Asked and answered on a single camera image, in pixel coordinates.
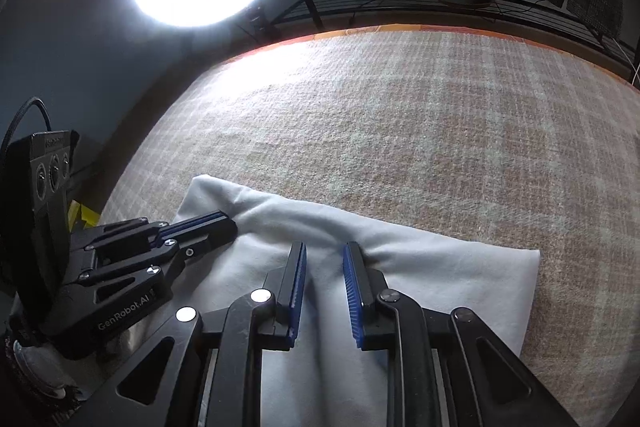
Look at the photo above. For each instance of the yellow crate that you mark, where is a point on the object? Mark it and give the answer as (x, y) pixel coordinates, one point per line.
(82, 213)

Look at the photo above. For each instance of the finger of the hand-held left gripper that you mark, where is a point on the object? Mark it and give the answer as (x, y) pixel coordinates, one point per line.
(200, 219)
(200, 246)

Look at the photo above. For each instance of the white t-shirt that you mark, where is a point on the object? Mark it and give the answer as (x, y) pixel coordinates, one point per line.
(450, 287)

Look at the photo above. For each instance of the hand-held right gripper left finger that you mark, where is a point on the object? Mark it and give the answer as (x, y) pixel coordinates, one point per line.
(297, 297)

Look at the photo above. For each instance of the plaid beige blanket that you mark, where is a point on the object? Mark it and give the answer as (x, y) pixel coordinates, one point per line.
(400, 132)

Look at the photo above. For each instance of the black metal clothes rack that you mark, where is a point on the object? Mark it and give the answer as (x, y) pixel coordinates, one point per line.
(400, 2)

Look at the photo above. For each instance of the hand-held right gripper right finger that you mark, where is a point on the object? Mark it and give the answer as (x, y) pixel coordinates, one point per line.
(352, 297)

